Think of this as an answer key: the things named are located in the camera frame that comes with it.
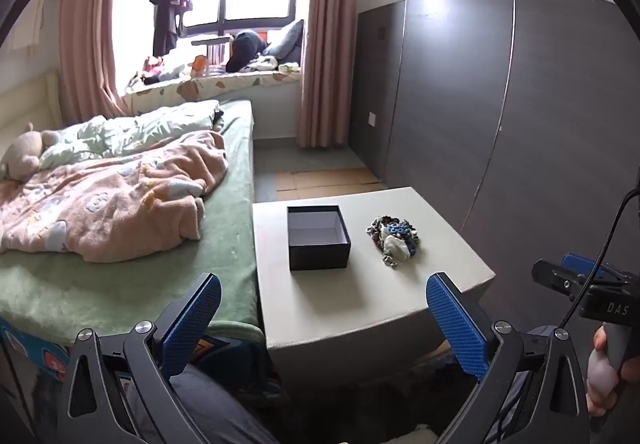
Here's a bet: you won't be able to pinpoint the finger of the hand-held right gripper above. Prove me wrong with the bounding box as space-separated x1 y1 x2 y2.
532 259 587 301
561 253 633 285

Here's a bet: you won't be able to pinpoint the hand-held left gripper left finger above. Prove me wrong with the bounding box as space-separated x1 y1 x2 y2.
56 273 222 444

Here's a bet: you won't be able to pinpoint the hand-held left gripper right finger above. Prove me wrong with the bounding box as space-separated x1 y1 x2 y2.
425 273 591 444

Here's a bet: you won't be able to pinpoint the pile of mixed jewelry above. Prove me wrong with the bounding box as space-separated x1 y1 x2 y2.
369 215 420 268

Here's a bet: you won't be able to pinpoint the black square box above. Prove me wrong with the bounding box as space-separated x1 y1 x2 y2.
287 205 352 271

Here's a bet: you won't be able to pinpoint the person's right hand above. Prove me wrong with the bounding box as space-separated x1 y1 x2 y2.
586 324 640 418

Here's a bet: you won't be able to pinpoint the white low table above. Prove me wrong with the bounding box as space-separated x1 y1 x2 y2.
252 187 497 385

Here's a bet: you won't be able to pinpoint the person's grey trouser leg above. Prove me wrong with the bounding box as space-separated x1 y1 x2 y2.
125 364 281 444

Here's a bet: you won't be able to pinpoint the bed with green sheet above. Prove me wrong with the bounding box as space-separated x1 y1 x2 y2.
0 99 266 350

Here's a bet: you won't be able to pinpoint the pink fleece blanket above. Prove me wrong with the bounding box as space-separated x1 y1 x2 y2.
0 130 229 257

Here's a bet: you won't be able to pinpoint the blue printed bed sheet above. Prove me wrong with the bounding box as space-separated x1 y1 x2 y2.
0 317 266 395

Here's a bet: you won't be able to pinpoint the flat cardboard sheets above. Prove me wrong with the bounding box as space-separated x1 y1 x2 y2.
274 167 386 201

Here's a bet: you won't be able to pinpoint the grey wardrobe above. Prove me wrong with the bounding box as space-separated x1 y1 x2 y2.
348 0 640 325

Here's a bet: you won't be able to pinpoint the pale green floral duvet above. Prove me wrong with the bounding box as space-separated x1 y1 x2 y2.
37 99 221 170

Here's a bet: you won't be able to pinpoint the beige plush toy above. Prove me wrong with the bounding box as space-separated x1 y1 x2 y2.
0 123 61 182

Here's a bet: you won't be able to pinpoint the heap of colourful toys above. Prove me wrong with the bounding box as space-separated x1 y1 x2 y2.
127 54 208 88

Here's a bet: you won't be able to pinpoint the dark bundled cloth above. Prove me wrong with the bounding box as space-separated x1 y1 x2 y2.
225 30 268 74

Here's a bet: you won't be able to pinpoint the cream padded headboard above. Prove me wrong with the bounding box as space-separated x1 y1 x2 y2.
0 69 63 160

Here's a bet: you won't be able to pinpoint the small folding table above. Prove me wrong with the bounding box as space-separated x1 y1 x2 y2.
191 37 232 66

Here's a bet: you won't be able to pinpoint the pink curtain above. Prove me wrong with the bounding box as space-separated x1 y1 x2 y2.
59 0 133 125
297 0 358 148

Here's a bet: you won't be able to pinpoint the grey blue pillow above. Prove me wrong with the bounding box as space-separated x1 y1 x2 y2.
262 19 305 65

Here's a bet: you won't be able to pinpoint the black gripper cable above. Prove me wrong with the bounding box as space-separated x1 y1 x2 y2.
557 189 640 327

